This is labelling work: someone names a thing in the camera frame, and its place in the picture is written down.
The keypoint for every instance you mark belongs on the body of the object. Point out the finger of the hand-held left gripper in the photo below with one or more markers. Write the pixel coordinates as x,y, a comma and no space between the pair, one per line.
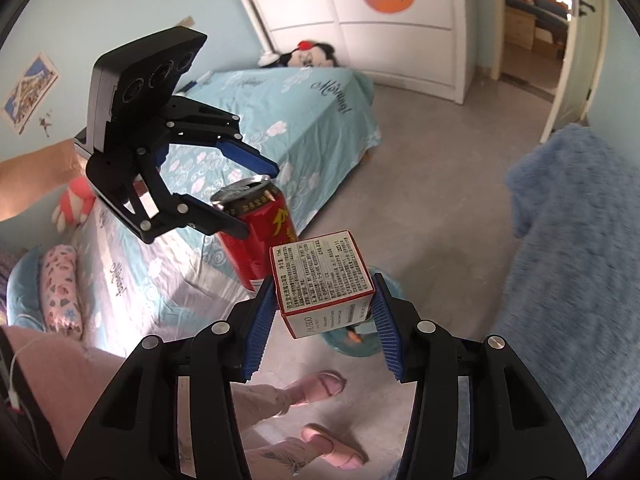
245,157
210,217

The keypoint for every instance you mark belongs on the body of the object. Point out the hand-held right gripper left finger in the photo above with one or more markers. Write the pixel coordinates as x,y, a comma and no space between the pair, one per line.
260,330

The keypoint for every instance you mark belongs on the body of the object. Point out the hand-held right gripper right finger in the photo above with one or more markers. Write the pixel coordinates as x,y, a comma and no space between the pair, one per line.
387,330

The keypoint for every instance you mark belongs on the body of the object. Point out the red drink can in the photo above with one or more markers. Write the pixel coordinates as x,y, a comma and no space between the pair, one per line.
260,240

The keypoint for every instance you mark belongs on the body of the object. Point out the small white cardboard box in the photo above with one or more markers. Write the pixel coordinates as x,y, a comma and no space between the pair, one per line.
320,275

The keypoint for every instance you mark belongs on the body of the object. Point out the person's left forearm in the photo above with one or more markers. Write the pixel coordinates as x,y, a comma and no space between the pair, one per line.
30,180

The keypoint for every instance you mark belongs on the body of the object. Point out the bed with teal sheet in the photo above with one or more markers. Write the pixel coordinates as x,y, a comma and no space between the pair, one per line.
300,110

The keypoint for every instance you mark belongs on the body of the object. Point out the person's leg in patterned pants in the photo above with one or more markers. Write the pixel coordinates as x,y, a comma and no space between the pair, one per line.
270,405
280,457

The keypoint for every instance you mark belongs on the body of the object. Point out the pink sandal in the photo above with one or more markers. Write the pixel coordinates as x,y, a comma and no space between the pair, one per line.
335,447
320,387

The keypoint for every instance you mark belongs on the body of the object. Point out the pink and white plush toy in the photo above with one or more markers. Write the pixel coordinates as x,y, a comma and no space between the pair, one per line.
75,205

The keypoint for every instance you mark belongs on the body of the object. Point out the mouse plush toy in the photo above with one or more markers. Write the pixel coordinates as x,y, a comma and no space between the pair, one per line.
310,55

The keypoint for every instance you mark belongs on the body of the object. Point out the pink patterned pillow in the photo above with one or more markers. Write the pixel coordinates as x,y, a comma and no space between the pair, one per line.
60,290

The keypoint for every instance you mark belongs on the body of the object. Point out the white wardrobe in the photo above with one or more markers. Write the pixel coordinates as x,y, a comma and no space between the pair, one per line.
400,50

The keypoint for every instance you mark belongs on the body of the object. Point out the blue pillow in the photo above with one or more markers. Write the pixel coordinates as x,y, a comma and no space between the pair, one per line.
22,290

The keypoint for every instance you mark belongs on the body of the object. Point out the cream door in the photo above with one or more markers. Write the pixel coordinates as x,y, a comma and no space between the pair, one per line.
557,105

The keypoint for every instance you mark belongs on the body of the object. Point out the wooden cabinet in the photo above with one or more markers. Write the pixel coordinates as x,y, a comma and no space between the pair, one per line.
520,27

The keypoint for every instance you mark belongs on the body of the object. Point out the blue covered bed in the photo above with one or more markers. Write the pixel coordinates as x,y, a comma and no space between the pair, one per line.
547,10

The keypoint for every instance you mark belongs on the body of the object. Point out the small wall sticker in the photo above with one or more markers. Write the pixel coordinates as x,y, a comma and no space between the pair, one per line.
46,125

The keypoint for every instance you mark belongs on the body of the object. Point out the colourful wall picture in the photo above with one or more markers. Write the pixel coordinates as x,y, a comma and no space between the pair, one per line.
30,92

